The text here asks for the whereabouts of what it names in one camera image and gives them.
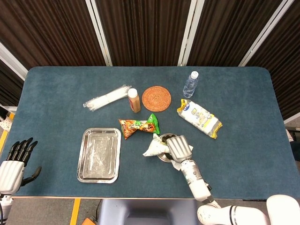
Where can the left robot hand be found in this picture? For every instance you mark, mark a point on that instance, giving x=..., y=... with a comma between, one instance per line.
x=11, y=175

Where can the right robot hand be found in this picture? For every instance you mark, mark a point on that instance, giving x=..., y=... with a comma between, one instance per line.
x=179, y=148

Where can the white snack bag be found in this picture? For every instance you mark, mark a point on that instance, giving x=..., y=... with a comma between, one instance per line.
x=154, y=148

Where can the orange green snack bag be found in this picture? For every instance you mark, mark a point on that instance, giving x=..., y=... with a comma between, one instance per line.
x=133, y=127

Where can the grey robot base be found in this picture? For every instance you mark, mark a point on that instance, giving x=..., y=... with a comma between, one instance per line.
x=140, y=211

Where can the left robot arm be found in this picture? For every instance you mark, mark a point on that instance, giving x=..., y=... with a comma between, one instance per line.
x=4, y=199

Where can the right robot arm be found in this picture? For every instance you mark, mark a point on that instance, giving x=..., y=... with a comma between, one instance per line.
x=199, y=182

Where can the round steel plate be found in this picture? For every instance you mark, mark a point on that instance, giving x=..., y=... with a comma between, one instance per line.
x=163, y=157

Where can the white and yellow snack packet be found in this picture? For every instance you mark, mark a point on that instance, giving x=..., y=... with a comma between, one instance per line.
x=199, y=117

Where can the blue felt tablecloth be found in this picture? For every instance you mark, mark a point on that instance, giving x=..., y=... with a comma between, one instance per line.
x=211, y=168

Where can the white perforated shoe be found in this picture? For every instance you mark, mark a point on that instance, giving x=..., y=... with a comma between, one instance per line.
x=5, y=122

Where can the round woven rattan coaster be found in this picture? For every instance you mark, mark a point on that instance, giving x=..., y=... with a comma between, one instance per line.
x=156, y=99

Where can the clear plastic water bottle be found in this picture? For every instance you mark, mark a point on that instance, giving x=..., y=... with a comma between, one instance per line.
x=190, y=86

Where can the brown drink bottle white cap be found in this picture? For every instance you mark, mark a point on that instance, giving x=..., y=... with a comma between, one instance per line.
x=134, y=103

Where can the rectangular steel tray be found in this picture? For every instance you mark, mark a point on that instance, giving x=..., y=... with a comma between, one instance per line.
x=98, y=154

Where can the bundle of wrapped straws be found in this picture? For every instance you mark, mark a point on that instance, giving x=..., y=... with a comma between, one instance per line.
x=105, y=98

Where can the orange floor object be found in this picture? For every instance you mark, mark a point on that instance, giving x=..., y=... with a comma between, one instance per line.
x=89, y=222

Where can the brown screen panel white frame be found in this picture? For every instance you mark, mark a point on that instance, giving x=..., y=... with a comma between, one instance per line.
x=47, y=28
x=288, y=58
x=7, y=82
x=229, y=28
x=145, y=28

